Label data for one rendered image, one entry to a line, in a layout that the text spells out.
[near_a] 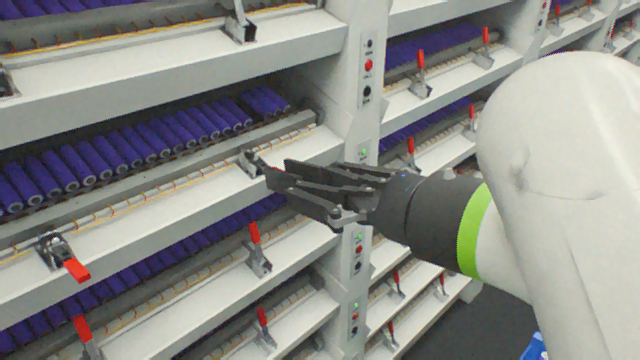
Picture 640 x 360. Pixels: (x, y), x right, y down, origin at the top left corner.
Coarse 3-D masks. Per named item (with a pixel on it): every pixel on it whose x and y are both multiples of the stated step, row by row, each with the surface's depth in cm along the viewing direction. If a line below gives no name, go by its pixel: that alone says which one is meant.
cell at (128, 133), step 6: (126, 126) 64; (120, 132) 64; (126, 132) 64; (132, 132) 64; (126, 138) 64; (132, 138) 63; (138, 138) 63; (132, 144) 63; (138, 144) 63; (144, 144) 63; (138, 150) 62; (144, 150) 62; (150, 150) 62; (144, 156) 62; (150, 156) 62; (156, 156) 63; (150, 162) 63
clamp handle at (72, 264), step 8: (56, 240) 48; (56, 248) 49; (64, 248) 49; (64, 256) 48; (72, 256) 48; (64, 264) 46; (72, 264) 46; (80, 264) 46; (72, 272) 45; (80, 272) 45; (88, 272) 45; (80, 280) 45
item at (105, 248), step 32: (288, 96) 82; (320, 96) 77; (320, 128) 78; (160, 160) 64; (320, 160) 75; (192, 192) 61; (224, 192) 63; (256, 192) 67; (96, 224) 54; (128, 224) 56; (160, 224) 57; (192, 224) 61; (32, 256) 50; (96, 256) 52; (128, 256) 55; (0, 288) 47; (32, 288) 47; (64, 288) 51; (0, 320) 47
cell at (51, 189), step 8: (24, 160) 56; (32, 160) 56; (24, 168) 56; (32, 168) 56; (40, 168) 56; (32, 176) 55; (40, 176) 55; (48, 176) 55; (40, 184) 55; (48, 184) 54; (56, 184) 55; (48, 192) 54; (56, 192) 55
